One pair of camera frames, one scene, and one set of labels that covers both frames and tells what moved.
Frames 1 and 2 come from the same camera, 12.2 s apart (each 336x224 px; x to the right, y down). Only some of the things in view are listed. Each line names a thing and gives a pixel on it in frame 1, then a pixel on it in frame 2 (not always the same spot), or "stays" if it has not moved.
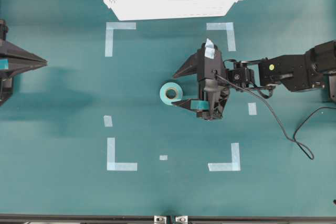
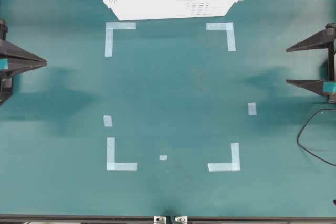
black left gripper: (8, 52) stays
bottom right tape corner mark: (234, 166) stays
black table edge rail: (97, 219) stays
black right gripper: (213, 91) to (326, 39)
